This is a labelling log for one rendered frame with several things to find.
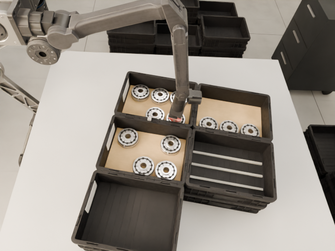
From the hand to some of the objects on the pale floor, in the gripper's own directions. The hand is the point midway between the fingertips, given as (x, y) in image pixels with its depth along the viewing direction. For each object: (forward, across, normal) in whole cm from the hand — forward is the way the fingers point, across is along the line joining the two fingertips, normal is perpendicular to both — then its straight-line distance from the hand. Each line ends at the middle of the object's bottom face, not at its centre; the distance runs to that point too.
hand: (175, 117), depth 139 cm
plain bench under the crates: (+87, +13, +8) cm, 88 cm away
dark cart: (+82, -145, +114) cm, 202 cm away
